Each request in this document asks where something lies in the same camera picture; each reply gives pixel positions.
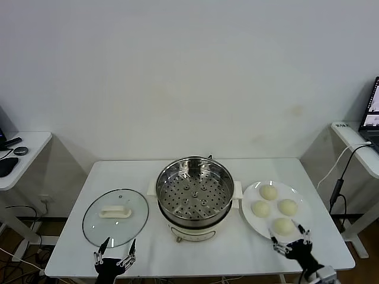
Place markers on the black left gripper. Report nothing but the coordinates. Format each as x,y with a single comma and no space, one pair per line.
108,267

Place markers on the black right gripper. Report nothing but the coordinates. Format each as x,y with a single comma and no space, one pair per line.
300,254

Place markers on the white steamed baozi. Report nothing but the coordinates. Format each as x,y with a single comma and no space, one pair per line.
268,192
283,226
287,207
260,209

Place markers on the perforated steel steamer basket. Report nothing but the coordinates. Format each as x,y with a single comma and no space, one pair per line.
194,195

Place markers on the white round plate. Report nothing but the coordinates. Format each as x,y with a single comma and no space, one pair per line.
251,225

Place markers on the cream electric cooking pot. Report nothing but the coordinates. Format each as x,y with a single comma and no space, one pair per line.
192,232

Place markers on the white side desk with laptop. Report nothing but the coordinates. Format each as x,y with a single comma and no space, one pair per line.
346,135

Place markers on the printed desk label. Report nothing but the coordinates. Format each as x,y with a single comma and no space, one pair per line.
342,125

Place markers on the white side desk with mouse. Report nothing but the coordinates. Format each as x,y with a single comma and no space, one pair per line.
31,148

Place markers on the black laptop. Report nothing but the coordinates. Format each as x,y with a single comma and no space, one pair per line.
370,130

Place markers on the black remote bar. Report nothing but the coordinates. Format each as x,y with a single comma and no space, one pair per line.
13,141

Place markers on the dark computer monitor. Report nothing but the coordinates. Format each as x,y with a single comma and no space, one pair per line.
6,119

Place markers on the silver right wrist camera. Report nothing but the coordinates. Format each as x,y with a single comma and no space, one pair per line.
325,273

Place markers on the white wall outlet plug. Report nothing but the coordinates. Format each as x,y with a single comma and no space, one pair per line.
44,199

